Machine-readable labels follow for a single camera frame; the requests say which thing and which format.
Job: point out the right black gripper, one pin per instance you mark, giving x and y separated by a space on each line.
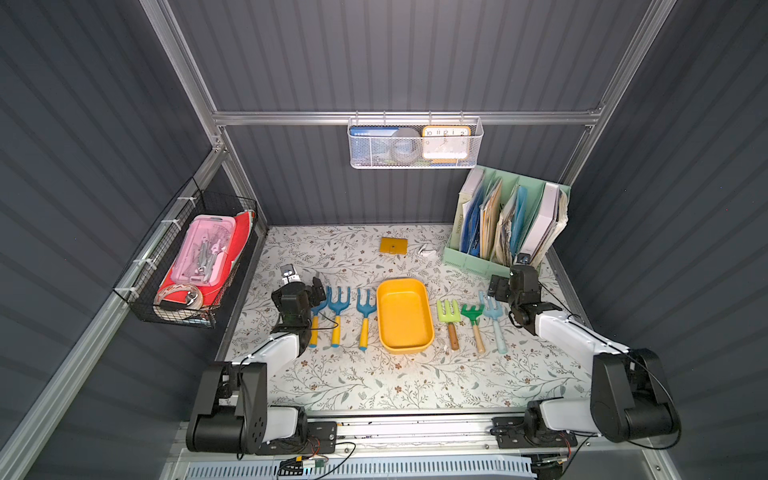
501 287

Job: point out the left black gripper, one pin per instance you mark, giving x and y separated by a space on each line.
315 291

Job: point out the light blue hand rake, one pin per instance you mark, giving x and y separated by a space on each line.
495 311

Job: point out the blue rake yellow handle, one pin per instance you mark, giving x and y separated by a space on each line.
315 323
338 302

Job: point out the dark green hand rake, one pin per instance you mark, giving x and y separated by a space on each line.
473 314

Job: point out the blue fork yellow handle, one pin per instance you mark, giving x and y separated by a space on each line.
366 306

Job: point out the light green hand rake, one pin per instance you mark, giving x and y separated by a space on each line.
449 314

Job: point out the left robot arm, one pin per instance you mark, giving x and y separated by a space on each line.
231 412

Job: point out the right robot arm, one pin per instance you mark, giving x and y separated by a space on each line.
629 399

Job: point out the yellow storage box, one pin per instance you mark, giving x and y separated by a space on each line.
404 317

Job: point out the blue box in basket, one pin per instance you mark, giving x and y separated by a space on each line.
370 146

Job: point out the green file organizer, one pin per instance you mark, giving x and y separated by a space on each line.
478 242

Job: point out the white binder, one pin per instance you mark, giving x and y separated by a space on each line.
545 216

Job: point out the blue folder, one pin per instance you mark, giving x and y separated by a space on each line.
517 221

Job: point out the clear tape roll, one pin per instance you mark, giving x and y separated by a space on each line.
187 295

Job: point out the pink tool case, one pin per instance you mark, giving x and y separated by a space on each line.
200 261

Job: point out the yellow wallet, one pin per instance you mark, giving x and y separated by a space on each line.
393 246

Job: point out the yellow alarm clock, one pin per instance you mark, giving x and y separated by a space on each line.
449 143

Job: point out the grey tape roll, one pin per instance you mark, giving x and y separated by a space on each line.
405 146

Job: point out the black wire side basket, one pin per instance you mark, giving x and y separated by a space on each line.
139 289

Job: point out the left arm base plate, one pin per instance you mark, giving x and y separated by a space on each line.
318 437

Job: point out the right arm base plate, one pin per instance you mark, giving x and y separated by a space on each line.
517 432

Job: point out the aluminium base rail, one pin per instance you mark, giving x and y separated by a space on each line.
458 444

